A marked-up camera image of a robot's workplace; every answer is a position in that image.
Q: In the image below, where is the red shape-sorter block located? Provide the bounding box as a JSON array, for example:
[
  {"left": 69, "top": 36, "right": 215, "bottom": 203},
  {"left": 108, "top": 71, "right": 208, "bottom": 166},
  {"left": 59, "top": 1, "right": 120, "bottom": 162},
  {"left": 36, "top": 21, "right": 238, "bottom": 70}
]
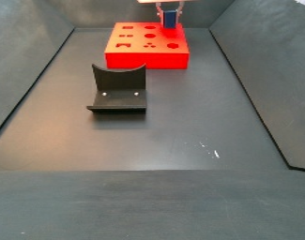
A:
[{"left": 104, "top": 22, "right": 190, "bottom": 69}]

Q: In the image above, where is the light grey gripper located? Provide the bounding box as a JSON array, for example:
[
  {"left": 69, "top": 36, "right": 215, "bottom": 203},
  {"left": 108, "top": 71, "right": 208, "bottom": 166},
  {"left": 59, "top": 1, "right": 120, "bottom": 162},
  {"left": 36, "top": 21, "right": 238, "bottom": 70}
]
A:
[{"left": 136, "top": 0, "right": 199, "bottom": 20}]

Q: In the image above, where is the blue square-circle peg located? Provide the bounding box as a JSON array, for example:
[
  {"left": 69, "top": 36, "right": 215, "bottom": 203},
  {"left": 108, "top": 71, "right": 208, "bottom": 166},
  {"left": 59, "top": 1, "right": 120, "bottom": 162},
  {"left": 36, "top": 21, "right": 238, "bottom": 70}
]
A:
[{"left": 163, "top": 10, "right": 176, "bottom": 28}]

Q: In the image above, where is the black curved plastic holder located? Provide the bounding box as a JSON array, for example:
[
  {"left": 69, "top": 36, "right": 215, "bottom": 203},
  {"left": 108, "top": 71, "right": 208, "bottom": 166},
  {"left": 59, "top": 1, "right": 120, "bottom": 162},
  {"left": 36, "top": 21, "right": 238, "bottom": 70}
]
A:
[{"left": 87, "top": 65, "right": 147, "bottom": 113}]

